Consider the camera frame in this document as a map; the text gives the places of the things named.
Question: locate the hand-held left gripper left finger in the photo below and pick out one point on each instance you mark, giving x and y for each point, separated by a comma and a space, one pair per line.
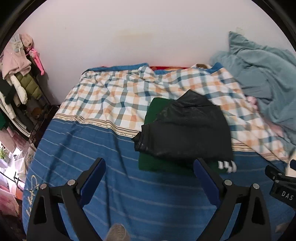
92, 180

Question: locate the olive puffer vest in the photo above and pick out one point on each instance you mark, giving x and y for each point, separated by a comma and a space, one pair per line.
30, 85

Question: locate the blue striped plaid bed sheet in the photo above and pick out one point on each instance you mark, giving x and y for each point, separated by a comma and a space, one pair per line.
92, 143

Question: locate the green folded garment white stripes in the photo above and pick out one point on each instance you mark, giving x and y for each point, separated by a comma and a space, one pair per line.
157, 163

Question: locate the beige printed tote bag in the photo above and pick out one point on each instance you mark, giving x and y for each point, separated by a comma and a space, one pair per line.
29, 157

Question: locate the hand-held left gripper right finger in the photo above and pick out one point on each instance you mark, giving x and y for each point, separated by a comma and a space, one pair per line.
205, 180

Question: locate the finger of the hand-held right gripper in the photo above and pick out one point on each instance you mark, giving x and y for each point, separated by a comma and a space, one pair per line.
274, 172

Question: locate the black clothes rack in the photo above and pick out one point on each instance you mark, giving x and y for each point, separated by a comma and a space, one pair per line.
39, 126

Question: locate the grey fuzzy garment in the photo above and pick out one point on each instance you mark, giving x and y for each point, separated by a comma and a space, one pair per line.
118, 233

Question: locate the white hanging garment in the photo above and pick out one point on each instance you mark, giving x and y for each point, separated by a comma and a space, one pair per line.
17, 91

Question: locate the pink fleece jacket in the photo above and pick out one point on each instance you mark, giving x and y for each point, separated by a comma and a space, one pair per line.
13, 60

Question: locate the light blue quilt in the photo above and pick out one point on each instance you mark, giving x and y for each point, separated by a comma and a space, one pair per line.
266, 76

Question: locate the black leather jacket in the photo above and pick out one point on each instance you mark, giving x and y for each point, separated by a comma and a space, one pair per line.
189, 129

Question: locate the green hanging garment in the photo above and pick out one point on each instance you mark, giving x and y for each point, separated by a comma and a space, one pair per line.
2, 120

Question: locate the red under sheet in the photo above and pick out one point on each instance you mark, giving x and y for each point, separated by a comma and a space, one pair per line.
161, 68

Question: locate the pink plush toy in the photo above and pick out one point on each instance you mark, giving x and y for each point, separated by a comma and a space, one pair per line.
38, 61

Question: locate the white fluffy cloth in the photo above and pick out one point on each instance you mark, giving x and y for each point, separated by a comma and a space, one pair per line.
291, 165

